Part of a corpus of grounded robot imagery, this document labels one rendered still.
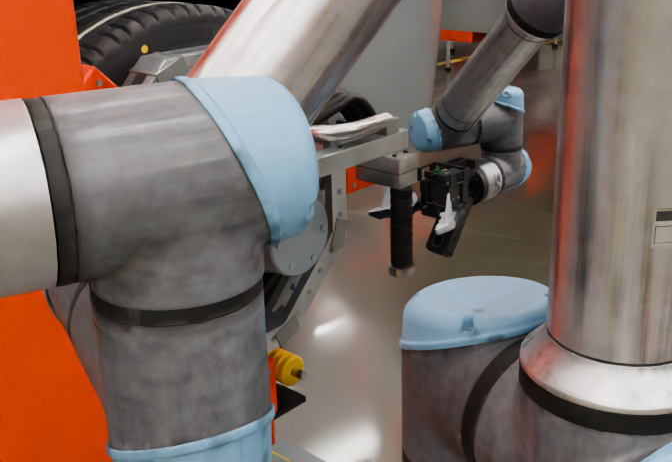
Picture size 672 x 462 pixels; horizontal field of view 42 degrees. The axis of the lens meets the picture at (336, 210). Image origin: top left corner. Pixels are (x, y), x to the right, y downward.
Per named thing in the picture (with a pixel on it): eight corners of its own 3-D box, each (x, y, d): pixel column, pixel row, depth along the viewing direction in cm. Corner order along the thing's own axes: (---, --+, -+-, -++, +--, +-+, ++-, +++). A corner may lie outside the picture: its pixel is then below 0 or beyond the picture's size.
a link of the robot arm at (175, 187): (333, 277, 37) (327, 79, 35) (72, 338, 33) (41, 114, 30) (261, 223, 44) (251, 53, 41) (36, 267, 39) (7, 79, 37)
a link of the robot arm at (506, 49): (574, -17, 111) (420, 172, 151) (638, -23, 115) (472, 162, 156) (536, -87, 115) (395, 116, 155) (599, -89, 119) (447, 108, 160)
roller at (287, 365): (211, 337, 182) (209, 311, 180) (315, 383, 163) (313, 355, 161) (189, 347, 178) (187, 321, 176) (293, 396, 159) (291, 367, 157)
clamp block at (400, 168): (374, 172, 146) (374, 141, 144) (418, 182, 140) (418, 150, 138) (354, 180, 142) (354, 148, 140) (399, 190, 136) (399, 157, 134)
